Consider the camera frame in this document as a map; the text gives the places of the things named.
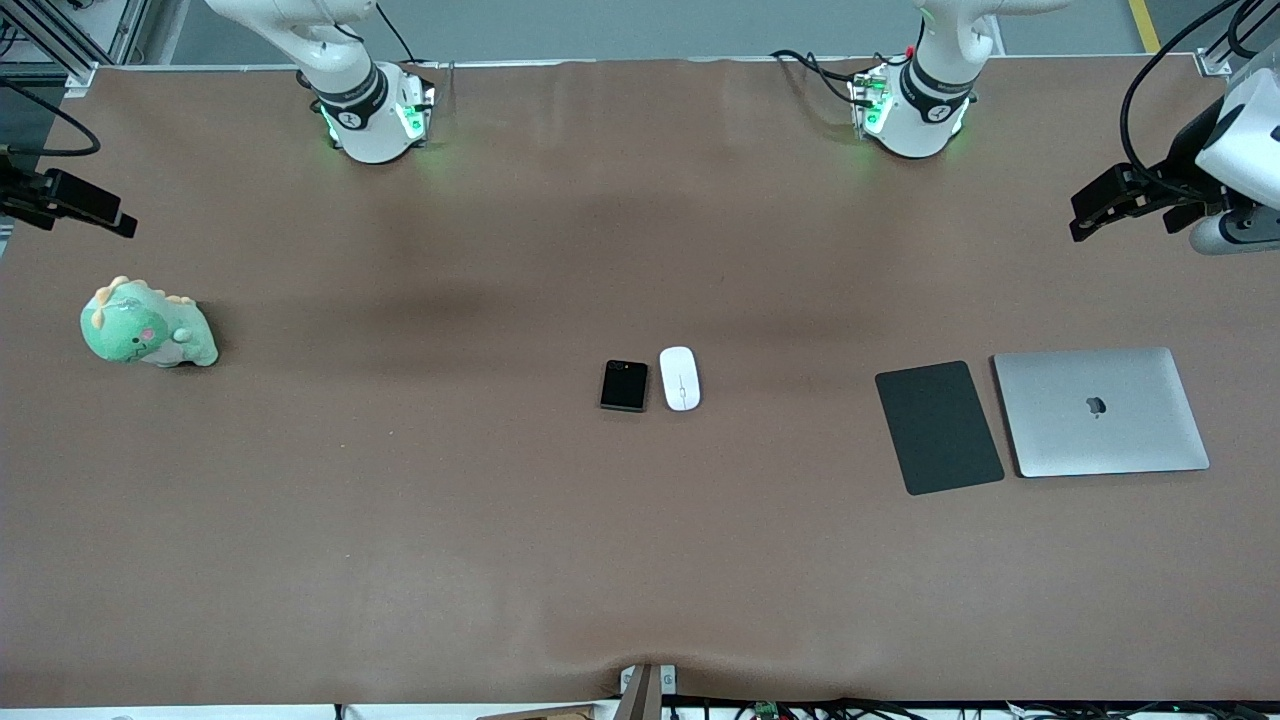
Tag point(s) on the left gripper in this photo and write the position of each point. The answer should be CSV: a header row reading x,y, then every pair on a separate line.
x,y
1184,157

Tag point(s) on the white computer mouse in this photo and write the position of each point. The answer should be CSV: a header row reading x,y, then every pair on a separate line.
x,y
680,378

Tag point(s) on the black flip phone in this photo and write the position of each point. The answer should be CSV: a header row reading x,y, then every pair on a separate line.
x,y
624,386

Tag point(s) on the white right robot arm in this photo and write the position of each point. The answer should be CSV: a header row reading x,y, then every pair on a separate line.
x,y
370,130

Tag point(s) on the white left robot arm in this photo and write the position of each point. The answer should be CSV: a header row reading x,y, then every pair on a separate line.
x,y
915,125

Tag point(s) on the black mouse pad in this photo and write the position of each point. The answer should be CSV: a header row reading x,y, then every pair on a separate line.
x,y
940,430

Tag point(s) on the green dinosaur plush toy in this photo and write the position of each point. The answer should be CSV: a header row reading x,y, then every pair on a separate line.
x,y
140,325

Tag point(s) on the silver closed laptop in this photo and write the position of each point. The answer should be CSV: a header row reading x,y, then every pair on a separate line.
x,y
1100,415

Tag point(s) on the brown table cover mat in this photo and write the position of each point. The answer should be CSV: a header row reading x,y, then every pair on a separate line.
x,y
640,550

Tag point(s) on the aluminium frame profile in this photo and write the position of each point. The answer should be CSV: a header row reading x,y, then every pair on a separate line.
x,y
1215,62
60,35

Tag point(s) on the grey metal table bracket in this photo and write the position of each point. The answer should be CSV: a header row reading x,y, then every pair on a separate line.
x,y
645,695

